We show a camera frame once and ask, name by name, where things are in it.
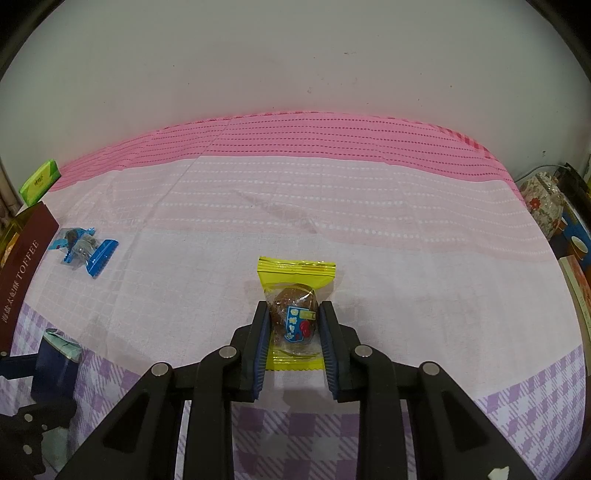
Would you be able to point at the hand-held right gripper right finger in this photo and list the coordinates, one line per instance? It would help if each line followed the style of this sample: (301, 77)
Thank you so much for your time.
(328, 346)

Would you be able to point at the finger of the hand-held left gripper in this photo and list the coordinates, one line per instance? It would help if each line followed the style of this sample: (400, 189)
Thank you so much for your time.
(51, 376)
(16, 365)

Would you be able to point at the pale book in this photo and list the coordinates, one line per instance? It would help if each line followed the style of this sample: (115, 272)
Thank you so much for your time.
(577, 290)

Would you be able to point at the teal snack packet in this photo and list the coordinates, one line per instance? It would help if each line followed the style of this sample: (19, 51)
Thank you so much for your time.
(64, 345)

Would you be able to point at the yellow snack packet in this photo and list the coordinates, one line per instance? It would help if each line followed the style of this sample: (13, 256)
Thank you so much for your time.
(295, 277)

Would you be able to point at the patterned paper cup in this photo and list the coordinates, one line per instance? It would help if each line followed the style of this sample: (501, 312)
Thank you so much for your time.
(581, 247)

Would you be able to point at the dark box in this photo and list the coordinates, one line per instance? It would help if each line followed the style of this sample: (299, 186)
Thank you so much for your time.
(575, 184)

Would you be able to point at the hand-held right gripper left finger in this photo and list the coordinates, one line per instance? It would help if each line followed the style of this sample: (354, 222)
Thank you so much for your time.
(261, 346)

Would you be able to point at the blue clear snack packet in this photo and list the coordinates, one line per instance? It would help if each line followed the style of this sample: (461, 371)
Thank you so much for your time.
(99, 256)
(69, 235)

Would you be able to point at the maroon and gold tin box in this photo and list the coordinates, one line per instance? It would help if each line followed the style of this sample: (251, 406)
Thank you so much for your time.
(27, 258)

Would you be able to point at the green tissue box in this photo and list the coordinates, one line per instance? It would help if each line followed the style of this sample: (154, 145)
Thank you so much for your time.
(41, 180)

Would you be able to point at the floral patterned bag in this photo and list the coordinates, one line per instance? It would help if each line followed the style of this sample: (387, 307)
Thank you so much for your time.
(542, 203)

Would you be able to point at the pink and purple checked tablecloth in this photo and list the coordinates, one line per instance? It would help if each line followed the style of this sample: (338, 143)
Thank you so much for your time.
(323, 207)

